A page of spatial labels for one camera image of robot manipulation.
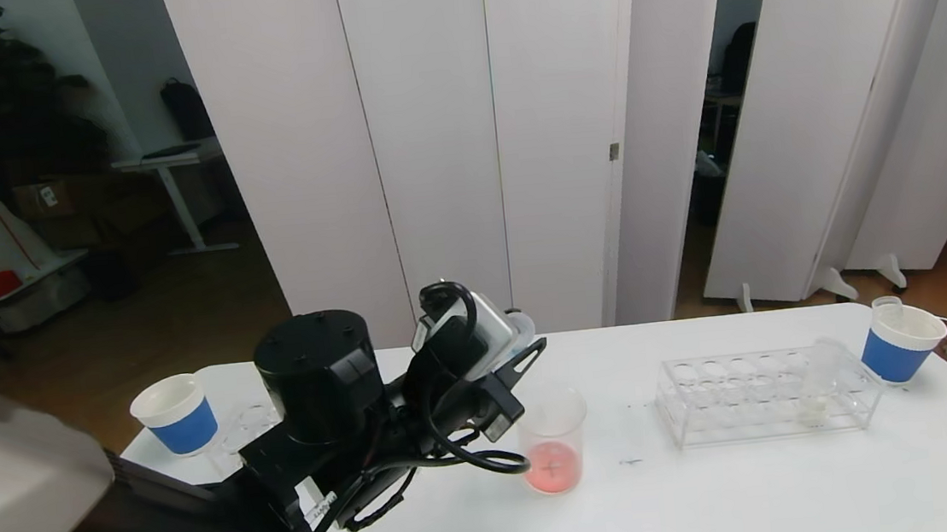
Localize clear glass beaker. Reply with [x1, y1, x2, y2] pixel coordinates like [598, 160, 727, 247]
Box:
[515, 385, 594, 498]

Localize clear plastic test tube rack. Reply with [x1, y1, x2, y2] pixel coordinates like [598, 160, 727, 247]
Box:
[652, 339, 888, 452]
[205, 400, 289, 482]

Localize black left camera cable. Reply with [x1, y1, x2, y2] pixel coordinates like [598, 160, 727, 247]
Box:
[405, 275, 534, 483]

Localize test tube with blue liquid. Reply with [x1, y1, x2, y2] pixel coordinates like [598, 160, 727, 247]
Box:
[507, 309, 539, 360]

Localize white machine base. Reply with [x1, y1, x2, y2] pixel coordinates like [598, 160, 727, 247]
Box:
[0, 70, 96, 336]

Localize blue white paper cup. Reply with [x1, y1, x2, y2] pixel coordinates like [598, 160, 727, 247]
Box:
[127, 371, 222, 462]
[856, 299, 947, 388]

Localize white folding partition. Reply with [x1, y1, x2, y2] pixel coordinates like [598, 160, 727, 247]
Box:
[161, 0, 758, 367]
[677, 0, 947, 317]

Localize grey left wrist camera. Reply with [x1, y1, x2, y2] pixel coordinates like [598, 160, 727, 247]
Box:
[408, 289, 521, 385]

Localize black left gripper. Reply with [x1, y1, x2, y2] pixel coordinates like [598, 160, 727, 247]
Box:
[401, 336, 556, 451]

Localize test tube with red liquid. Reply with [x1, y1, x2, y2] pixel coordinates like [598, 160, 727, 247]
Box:
[871, 295, 905, 326]

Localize brown cardboard box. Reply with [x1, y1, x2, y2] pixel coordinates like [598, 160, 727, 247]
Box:
[10, 175, 97, 228]

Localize test tube with pale liquid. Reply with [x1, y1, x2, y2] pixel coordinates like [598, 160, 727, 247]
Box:
[793, 336, 853, 429]

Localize black office chair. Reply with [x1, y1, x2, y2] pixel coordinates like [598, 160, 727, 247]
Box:
[713, 21, 764, 96]

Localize black backpack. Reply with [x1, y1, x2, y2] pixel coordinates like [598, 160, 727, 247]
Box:
[158, 74, 217, 145]

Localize white standing desk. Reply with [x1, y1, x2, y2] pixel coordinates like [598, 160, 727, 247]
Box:
[110, 137, 240, 261]

